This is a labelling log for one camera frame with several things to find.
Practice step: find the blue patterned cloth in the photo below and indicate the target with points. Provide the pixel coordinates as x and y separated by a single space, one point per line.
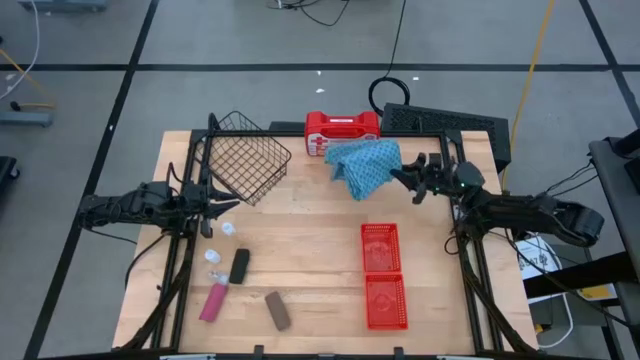
365 167

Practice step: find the yellow pad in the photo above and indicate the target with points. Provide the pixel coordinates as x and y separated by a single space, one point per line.
597 292

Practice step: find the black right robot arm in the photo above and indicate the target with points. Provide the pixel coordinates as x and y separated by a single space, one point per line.
525 207

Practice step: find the red plastic slotted basket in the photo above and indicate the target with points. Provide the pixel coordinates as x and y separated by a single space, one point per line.
385 302
380 247

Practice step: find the black beam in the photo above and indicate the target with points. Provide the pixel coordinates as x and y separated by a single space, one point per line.
575 275

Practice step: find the black rectangular bar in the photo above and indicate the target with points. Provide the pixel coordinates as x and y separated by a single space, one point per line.
239 266

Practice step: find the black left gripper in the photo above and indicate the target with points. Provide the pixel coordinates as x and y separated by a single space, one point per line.
192 205

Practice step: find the small clear vial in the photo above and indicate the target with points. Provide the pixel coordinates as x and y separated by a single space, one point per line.
218 276

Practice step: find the brown block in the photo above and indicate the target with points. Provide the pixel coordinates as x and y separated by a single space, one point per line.
277 311

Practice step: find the flat black box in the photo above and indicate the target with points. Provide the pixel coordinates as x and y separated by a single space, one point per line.
287 126

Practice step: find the pink bandage roll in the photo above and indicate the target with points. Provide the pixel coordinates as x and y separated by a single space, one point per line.
213 302

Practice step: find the black metal table frame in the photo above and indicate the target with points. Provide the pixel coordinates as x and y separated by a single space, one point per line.
192 150

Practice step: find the grey floor bar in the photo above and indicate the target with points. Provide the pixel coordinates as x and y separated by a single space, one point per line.
25 119

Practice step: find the black equipment base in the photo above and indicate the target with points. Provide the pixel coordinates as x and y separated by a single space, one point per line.
6 172

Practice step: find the red first aid kit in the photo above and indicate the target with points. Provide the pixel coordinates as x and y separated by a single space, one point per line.
340 131

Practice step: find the white printed paper sheet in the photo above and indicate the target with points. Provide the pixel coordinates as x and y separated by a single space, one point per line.
537 260

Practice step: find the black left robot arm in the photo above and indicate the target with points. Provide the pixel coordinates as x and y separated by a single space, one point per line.
125 205

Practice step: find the grey side table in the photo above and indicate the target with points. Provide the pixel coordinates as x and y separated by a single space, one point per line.
617 200

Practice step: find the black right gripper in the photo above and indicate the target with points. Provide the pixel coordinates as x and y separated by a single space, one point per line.
440 175

